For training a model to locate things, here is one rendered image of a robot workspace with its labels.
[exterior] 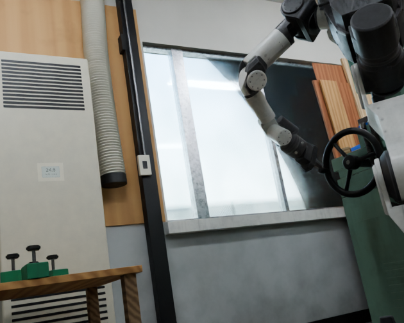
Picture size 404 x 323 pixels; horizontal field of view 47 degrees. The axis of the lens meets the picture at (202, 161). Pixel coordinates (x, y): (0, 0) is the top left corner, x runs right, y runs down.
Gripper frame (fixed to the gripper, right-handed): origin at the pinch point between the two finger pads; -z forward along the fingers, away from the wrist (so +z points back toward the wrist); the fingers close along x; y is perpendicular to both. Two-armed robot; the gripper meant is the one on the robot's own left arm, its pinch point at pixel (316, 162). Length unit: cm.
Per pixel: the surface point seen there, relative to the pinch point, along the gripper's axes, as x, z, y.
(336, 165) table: 14.2, -20.8, 8.9
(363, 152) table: 9.2, -13.1, -12.5
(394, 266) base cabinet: -28, -45, -8
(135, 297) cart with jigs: -75, 44, 29
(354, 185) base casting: 4.4, -26.6, 1.8
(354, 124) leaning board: 143, -117, 93
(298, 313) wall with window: -18, -111, 112
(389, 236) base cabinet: -17.1, -38.9, -9.2
